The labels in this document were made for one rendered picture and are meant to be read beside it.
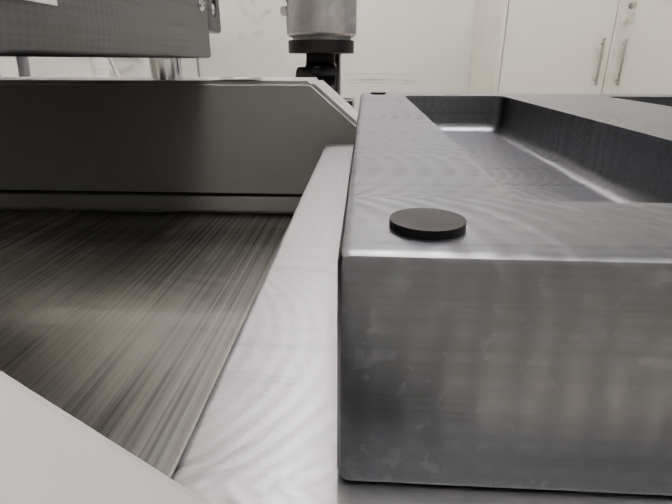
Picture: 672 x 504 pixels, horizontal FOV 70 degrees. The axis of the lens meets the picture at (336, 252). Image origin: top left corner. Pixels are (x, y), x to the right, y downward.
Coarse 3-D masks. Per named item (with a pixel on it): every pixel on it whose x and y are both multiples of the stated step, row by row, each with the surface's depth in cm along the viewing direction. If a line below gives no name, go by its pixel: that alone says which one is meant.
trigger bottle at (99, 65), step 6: (90, 60) 95; (96, 60) 94; (102, 60) 95; (96, 66) 95; (102, 66) 95; (108, 66) 97; (114, 66) 97; (96, 72) 95; (102, 72) 96; (108, 72) 97; (114, 72) 98
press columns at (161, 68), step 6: (150, 60) 24; (156, 60) 24; (162, 60) 24; (168, 60) 24; (174, 60) 24; (180, 60) 25; (150, 66) 24; (156, 66) 24; (162, 66) 24; (168, 66) 24; (174, 66) 24; (180, 66) 25; (156, 72) 24; (162, 72) 24; (168, 72) 24; (174, 72) 24; (180, 72) 25; (156, 78) 24; (162, 78) 24; (168, 78) 24; (174, 78) 24; (180, 78) 25; (168, 210) 27; (174, 210) 26; (180, 210) 26; (186, 210) 27
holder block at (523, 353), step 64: (384, 128) 11; (448, 128) 21; (512, 128) 19; (576, 128) 13; (640, 128) 11; (384, 192) 6; (448, 192) 6; (512, 192) 11; (576, 192) 11; (640, 192) 10; (384, 256) 4; (448, 256) 4; (512, 256) 4; (576, 256) 4; (640, 256) 4; (384, 320) 4; (448, 320) 4; (512, 320) 4; (576, 320) 4; (640, 320) 4; (384, 384) 4; (448, 384) 4; (512, 384) 4; (576, 384) 4; (640, 384) 4; (384, 448) 5; (448, 448) 4; (512, 448) 4; (576, 448) 4; (640, 448) 4
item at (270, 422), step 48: (336, 144) 24; (336, 192) 15; (288, 240) 11; (336, 240) 11; (288, 288) 9; (336, 288) 9; (240, 336) 7; (288, 336) 7; (336, 336) 7; (240, 384) 6; (288, 384) 6; (336, 384) 6; (192, 432) 6; (240, 432) 5; (288, 432) 5; (336, 432) 5; (192, 480) 5; (240, 480) 5; (288, 480) 5; (336, 480) 5
